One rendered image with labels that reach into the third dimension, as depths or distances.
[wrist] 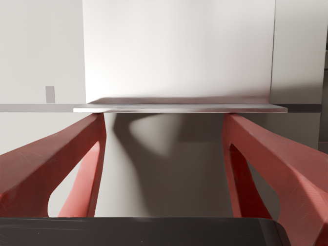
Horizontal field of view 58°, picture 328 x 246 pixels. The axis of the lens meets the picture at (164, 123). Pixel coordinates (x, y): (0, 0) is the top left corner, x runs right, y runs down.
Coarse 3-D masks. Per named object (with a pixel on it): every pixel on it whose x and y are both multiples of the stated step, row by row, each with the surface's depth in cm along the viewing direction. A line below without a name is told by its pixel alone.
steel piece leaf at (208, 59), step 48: (96, 0) 13; (144, 0) 13; (192, 0) 13; (240, 0) 13; (96, 48) 13; (144, 48) 13; (192, 48) 13; (240, 48) 13; (96, 96) 14; (144, 96) 14; (192, 96) 14; (240, 96) 14
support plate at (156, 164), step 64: (0, 0) 13; (64, 0) 13; (320, 0) 13; (0, 64) 14; (64, 64) 14; (320, 64) 14; (0, 128) 14; (128, 128) 14; (192, 128) 14; (64, 192) 14; (128, 192) 14; (192, 192) 14
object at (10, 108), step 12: (0, 108) 14; (12, 108) 14; (24, 108) 14; (36, 108) 14; (48, 108) 14; (60, 108) 14; (72, 108) 14; (288, 108) 14; (300, 108) 14; (312, 108) 14
